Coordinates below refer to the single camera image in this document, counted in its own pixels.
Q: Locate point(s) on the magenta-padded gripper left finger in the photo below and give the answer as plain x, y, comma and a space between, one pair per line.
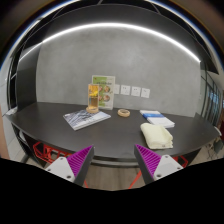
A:
78, 161

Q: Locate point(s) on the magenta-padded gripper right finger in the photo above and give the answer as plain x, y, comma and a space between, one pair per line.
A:
151, 160

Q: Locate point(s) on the cream ribbed towel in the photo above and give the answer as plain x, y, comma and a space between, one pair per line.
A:
156, 136

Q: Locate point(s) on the blue and white booklet stack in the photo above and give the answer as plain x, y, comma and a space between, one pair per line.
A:
158, 119

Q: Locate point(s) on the grey striped cover book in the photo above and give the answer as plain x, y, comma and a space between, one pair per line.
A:
85, 119

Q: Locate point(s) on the orange acrylic sign wooden base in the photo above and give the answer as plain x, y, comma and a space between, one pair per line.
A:
93, 96

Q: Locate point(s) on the green acrylic menu stand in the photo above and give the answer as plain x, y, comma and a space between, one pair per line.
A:
106, 91

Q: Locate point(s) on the black framed glass partition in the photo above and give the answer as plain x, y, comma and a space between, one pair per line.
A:
211, 96

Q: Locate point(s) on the curved white light strip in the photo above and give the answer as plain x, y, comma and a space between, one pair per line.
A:
113, 25

